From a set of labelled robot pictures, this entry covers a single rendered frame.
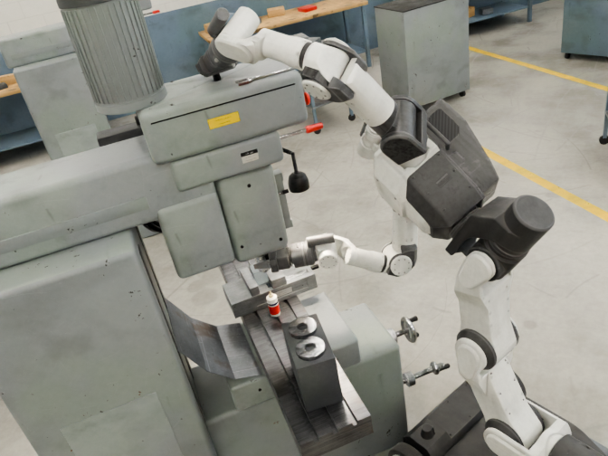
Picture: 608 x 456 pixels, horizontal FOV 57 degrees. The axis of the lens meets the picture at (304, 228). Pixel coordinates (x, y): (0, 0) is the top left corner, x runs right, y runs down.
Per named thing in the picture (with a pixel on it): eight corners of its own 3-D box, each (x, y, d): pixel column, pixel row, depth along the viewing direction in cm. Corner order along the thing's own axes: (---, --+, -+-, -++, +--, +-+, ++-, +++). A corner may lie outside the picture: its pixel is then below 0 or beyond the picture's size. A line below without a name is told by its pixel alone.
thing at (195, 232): (220, 229, 202) (202, 164, 188) (237, 262, 182) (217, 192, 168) (168, 246, 198) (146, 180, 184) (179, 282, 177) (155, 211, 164)
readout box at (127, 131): (168, 168, 212) (151, 115, 201) (172, 176, 204) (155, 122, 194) (116, 184, 208) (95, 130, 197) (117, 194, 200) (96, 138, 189)
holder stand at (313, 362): (325, 354, 194) (316, 309, 183) (344, 401, 175) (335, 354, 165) (290, 364, 192) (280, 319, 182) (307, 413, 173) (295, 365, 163)
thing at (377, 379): (380, 394, 277) (366, 299, 246) (413, 443, 250) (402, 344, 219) (223, 460, 259) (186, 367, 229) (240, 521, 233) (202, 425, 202)
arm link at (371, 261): (347, 260, 205) (394, 271, 210) (354, 272, 196) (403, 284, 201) (356, 233, 202) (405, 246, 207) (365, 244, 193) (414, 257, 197)
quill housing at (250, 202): (273, 222, 206) (255, 141, 189) (292, 249, 189) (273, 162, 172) (223, 239, 202) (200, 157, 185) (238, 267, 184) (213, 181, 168)
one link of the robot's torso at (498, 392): (555, 433, 190) (520, 312, 176) (519, 472, 180) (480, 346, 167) (515, 419, 203) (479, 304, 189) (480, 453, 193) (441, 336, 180)
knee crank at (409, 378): (445, 362, 241) (444, 352, 238) (452, 371, 236) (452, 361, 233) (399, 381, 236) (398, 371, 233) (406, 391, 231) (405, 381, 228)
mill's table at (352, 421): (261, 244, 276) (257, 231, 272) (374, 432, 173) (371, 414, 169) (215, 260, 271) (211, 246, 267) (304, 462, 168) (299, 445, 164)
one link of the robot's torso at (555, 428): (571, 448, 186) (574, 422, 180) (536, 488, 177) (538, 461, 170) (516, 413, 201) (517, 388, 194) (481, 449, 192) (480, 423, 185)
